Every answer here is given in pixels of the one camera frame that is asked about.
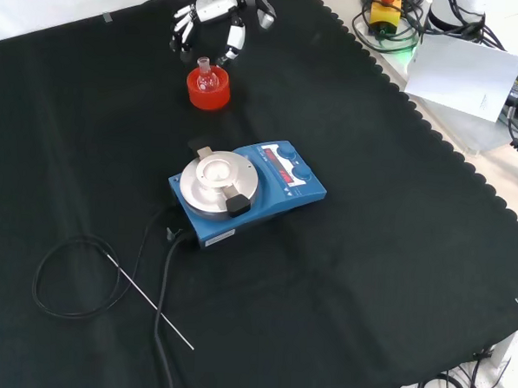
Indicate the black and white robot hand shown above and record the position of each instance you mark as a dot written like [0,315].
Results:
[214,9]

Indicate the white paper sheet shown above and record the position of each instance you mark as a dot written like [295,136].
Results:
[461,74]

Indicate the yellow stop button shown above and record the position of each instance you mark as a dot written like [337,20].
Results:
[383,16]

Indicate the clear round-bottom flask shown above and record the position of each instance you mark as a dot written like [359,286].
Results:
[206,81]

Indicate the pale grey board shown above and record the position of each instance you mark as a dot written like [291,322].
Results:
[483,136]

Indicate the thin metal probe rod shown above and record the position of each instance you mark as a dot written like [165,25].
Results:
[149,299]

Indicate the black bench cloth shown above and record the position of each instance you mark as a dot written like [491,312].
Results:
[323,293]

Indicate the blue base heater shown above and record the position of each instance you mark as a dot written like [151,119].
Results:
[302,192]

